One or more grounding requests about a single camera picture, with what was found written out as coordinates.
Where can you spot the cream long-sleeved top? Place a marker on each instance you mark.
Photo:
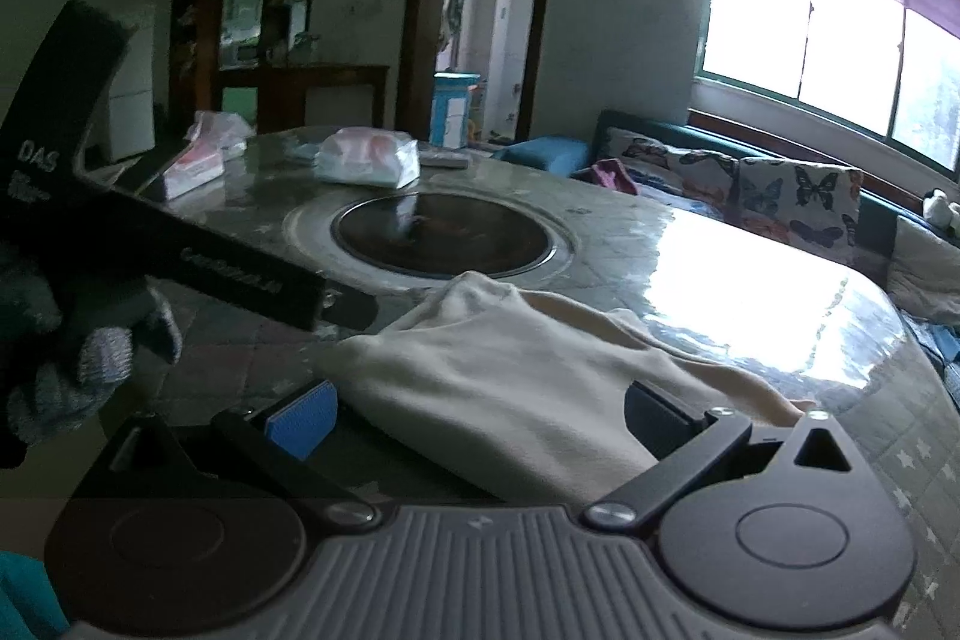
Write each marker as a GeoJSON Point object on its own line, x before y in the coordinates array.
{"type": "Point", "coordinates": [525, 370]}

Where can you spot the butterfly print pillow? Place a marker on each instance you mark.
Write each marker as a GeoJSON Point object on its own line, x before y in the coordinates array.
{"type": "Point", "coordinates": [802, 197]}
{"type": "Point", "coordinates": [675, 164]}

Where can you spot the grey quilted star tablecloth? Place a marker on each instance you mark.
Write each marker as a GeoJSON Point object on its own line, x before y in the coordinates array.
{"type": "Point", "coordinates": [922, 445]}

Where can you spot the black smartphone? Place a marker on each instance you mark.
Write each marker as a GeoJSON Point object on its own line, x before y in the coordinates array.
{"type": "Point", "coordinates": [150, 168]}

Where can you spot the person's left hand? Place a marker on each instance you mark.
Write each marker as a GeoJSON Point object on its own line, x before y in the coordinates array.
{"type": "Point", "coordinates": [97, 355]}

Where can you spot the dark wooden door frame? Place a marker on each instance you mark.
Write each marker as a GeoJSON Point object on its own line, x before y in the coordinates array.
{"type": "Point", "coordinates": [420, 10]}

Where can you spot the dark wooden cabinet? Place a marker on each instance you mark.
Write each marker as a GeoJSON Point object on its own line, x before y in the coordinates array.
{"type": "Point", "coordinates": [330, 93]}

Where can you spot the panda plush toy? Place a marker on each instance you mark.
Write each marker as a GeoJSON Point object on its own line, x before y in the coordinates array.
{"type": "Point", "coordinates": [937, 205]}

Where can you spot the round black hotplate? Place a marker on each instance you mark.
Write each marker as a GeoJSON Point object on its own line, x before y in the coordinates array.
{"type": "Point", "coordinates": [442, 235]}

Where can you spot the blue and white box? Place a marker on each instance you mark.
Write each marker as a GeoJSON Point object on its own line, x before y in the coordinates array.
{"type": "Point", "coordinates": [454, 108]}

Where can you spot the small clear plastic box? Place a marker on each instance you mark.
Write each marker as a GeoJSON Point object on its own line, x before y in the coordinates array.
{"type": "Point", "coordinates": [444, 158]}

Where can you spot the blue sofa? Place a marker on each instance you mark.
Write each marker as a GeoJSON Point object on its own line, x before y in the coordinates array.
{"type": "Point", "coordinates": [544, 153]}

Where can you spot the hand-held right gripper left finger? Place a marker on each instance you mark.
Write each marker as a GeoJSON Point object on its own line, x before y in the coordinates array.
{"type": "Point", "coordinates": [304, 419]}

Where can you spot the pink white tissue pack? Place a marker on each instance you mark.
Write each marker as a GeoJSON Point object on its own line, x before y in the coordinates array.
{"type": "Point", "coordinates": [367, 156]}
{"type": "Point", "coordinates": [199, 168]}

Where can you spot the teal cloth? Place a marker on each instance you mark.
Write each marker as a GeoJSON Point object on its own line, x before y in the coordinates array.
{"type": "Point", "coordinates": [26, 599]}

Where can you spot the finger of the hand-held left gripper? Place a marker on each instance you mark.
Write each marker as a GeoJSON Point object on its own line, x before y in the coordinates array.
{"type": "Point", "coordinates": [352, 308]}

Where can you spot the pink cloth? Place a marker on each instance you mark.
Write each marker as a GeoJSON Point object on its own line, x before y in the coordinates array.
{"type": "Point", "coordinates": [615, 175]}

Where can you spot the window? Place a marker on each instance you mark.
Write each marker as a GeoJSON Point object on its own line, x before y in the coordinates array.
{"type": "Point", "coordinates": [847, 48]}

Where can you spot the grey pillow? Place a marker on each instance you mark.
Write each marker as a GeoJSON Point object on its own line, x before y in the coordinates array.
{"type": "Point", "coordinates": [926, 272]}

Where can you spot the blue sofa cover cloth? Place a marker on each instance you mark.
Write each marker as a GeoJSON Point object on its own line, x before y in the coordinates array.
{"type": "Point", "coordinates": [941, 340]}

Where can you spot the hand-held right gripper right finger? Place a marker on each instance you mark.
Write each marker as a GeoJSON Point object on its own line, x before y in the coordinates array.
{"type": "Point", "coordinates": [660, 419]}

